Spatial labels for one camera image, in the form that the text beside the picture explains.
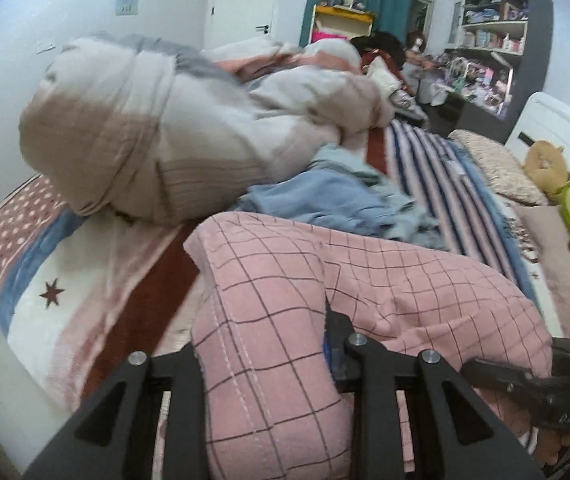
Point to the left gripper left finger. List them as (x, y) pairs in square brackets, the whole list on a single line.
[(112, 435)]

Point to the pink checked pants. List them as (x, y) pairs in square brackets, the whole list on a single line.
[(273, 411)]

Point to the pink pillow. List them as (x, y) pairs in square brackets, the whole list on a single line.
[(551, 242)]

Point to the striped Coke blanket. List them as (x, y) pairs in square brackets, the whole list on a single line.
[(78, 294)]

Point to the floral pillow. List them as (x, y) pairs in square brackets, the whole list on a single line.
[(500, 168)]

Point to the tan plush toy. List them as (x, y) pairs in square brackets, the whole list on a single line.
[(546, 167)]

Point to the blue denim garment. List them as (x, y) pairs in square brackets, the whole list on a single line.
[(338, 201)]

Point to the white headboard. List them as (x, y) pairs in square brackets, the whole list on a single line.
[(543, 118)]

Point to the light blue garment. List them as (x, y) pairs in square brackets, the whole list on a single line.
[(334, 157)]

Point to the pink striped duvet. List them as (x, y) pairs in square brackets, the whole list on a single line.
[(167, 133)]

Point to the white puffer jacket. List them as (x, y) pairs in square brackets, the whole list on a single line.
[(386, 81)]

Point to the wig on mannequin head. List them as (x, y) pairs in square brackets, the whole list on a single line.
[(416, 42)]

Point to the black garment pile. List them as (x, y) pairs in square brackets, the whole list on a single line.
[(382, 41)]

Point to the pink WM bag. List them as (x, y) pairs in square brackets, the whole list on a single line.
[(318, 35)]

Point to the yellow white cabinet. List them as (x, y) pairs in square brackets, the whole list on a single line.
[(342, 22)]

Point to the white door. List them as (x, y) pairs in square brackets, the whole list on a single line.
[(229, 21)]

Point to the grey wall shelf unit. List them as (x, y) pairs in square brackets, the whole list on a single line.
[(498, 59)]

